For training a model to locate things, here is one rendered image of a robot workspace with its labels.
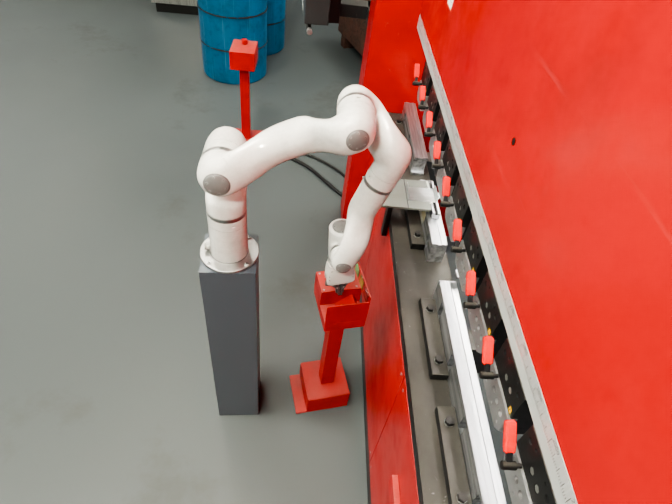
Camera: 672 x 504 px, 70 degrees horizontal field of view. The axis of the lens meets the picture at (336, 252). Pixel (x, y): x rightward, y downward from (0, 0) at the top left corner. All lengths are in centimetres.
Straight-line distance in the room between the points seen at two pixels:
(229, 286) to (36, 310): 155
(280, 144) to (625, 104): 78
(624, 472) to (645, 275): 28
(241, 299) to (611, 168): 120
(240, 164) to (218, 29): 333
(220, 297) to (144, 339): 108
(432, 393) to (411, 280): 45
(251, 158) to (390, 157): 37
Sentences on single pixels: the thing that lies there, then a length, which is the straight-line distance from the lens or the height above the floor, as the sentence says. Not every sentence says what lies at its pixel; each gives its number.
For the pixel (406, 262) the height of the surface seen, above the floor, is 88.
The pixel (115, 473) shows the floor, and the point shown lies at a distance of 241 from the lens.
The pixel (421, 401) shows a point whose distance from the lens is 153.
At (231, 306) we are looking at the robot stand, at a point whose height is 83.
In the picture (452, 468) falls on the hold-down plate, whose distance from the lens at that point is 143.
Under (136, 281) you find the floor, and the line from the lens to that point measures 296.
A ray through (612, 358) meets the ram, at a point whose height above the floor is 160.
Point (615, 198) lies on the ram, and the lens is 86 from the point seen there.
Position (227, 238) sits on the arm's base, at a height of 112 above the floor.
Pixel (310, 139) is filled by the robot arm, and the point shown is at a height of 149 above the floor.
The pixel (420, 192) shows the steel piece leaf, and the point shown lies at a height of 100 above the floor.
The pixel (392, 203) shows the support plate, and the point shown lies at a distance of 189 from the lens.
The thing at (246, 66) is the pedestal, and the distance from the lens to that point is 342.
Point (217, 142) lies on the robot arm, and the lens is 137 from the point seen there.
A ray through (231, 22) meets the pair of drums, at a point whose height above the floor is 55.
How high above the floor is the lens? 218
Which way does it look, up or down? 45 degrees down
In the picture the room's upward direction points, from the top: 9 degrees clockwise
